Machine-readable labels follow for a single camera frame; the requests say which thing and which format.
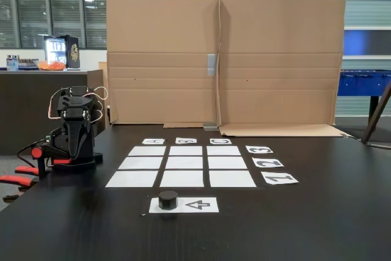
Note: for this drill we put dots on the paper sheet number 1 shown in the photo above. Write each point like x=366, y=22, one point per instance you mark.
x=279, y=178

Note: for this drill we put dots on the brown wooden leg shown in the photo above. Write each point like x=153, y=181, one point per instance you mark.
x=377, y=114

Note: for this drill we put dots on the paper sheet number 2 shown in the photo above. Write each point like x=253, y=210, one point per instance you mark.
x=268, y=163

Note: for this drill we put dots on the short grey tape piece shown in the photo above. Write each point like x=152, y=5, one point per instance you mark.
x=210, y=127

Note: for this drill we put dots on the paper sheet letter C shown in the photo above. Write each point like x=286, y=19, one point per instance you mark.
x=220, y=141

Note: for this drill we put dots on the white paper grid square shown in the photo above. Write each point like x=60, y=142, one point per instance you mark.
x=227, y=163
x=147, y=150
x=140, y=163
x=185, y=150
x=184, y=163
x=181, y=178
x=232, y=178
x=131, y=179
x=224, y=150

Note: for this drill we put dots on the paper sheet letter A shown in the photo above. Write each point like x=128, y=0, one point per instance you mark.
x=153, y=141

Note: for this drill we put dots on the blue foosball table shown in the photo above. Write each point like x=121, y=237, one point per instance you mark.
x=360, y=85

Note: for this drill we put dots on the blue white carton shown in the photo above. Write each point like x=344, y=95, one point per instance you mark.
x=12, y=63

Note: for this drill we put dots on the black mini fridge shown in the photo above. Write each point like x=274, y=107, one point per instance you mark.
x=71, y=51

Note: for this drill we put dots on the long grey tape strip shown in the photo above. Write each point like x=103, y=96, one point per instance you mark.
x=211, y=64

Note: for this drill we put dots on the white arrow paper sheet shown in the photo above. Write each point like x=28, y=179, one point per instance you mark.
x=200, y=205

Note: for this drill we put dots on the orange snack bag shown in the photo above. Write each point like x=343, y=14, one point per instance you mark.
x=52, y=65

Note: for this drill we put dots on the paper sheet letter B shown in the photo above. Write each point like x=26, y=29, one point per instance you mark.
x=186, y=141

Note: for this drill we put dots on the black clamp with orange knob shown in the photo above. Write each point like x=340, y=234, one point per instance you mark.
x=37, y=152

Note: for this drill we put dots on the paper sheet number 3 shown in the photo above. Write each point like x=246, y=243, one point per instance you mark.
x=259, y=150

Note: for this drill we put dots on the black octagonal token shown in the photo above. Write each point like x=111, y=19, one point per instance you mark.
x=167, y=200

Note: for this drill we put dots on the large brown cardboard panel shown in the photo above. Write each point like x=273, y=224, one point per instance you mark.
x=281, y=28
x=162, y=28

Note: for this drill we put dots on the dark counter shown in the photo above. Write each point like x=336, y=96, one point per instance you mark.
x=27, y=105

